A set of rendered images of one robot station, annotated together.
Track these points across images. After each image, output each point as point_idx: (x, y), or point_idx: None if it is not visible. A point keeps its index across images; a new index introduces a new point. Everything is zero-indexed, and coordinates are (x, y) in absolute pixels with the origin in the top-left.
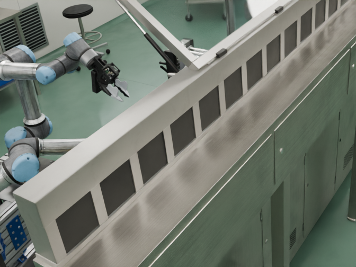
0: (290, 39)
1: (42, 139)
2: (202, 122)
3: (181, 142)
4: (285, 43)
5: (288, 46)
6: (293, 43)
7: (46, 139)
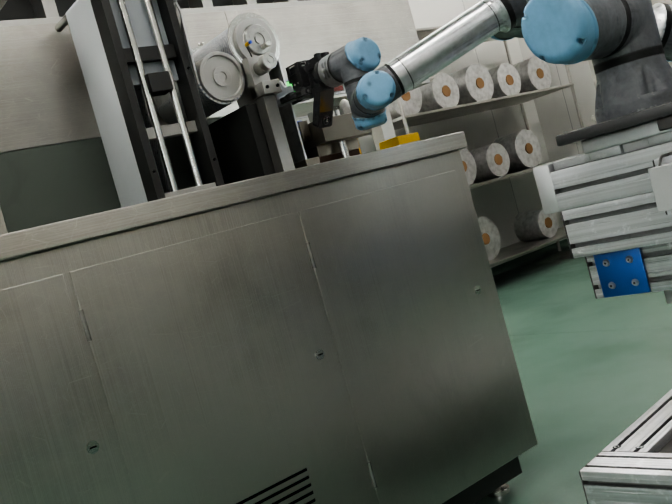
0: (7, 9)
1: (483, 1)
2: (229, 3)
3: (261, 3)
4: (26, 7)
5: (17, 17)
6: (0, 20)
7: (474, 5)
